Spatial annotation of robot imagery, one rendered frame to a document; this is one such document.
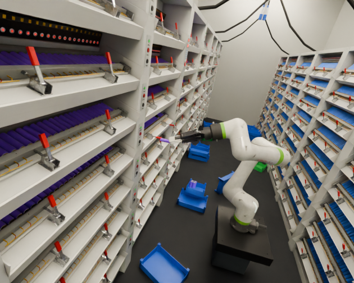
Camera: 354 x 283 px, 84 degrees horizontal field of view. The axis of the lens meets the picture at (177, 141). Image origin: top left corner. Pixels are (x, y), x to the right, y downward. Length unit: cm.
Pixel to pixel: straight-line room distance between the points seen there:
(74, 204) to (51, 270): 22
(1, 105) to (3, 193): 19
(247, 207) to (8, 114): 134
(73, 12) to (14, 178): 39
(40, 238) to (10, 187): 20
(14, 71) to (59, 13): 15
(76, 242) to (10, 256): 28
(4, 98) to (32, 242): 38
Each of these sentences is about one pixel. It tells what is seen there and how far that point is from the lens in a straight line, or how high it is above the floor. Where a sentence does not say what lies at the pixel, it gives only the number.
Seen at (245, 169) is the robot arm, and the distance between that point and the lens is 151.
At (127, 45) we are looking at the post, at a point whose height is 143.
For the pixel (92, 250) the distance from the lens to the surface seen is 110.
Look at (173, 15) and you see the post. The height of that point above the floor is 166.
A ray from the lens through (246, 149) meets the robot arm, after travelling 104.
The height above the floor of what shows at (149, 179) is 56.
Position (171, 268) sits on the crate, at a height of 0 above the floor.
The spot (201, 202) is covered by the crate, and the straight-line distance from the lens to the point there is 226.
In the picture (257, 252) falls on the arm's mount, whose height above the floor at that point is 35.
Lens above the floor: 145
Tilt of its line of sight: 24 degrees down
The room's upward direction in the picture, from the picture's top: 10 degrees clockwise
